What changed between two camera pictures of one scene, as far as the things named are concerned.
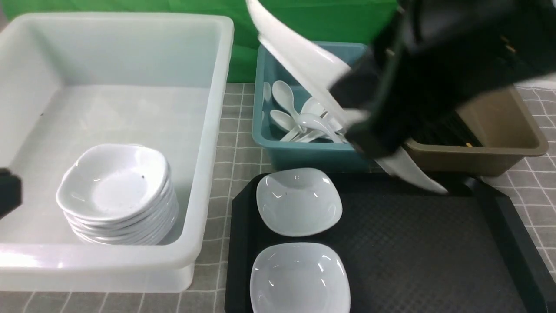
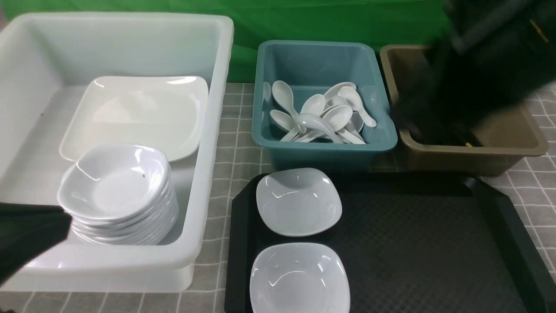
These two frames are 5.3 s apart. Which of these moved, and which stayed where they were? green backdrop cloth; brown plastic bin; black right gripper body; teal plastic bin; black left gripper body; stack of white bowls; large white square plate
Moved: black left gripper body; black right gripper body; large white square plate
Stayed: brown plastic bin; teal plastic bin; stack of white bowls; green backdrop cloth
